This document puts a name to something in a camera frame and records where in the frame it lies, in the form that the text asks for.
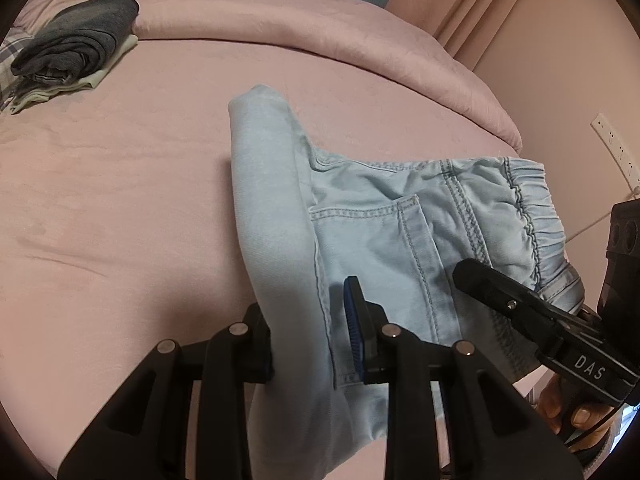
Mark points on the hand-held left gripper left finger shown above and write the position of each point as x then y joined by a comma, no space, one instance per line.
257,342

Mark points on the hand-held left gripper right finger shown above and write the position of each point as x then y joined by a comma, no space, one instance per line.
353,330

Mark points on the light blue denim pants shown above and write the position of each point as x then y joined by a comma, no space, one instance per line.
380,220

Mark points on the plaid folded cloth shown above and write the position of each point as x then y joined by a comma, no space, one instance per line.
7,65

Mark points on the pink curtain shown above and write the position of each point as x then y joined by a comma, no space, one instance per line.
475,0

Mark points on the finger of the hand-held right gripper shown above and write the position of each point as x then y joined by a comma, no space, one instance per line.
500,292

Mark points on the dark grey folded clothing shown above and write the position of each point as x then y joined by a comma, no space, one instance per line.
75,40

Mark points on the person's right hand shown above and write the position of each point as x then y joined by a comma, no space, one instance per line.
575,407

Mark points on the cream folded cloth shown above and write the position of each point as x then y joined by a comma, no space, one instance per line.
102,72

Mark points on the pink duvet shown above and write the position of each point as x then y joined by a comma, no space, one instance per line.
300,25

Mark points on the pink bed sheet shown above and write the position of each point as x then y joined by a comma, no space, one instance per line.
125,210

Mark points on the white power strip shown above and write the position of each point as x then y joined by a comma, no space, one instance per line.
615,146

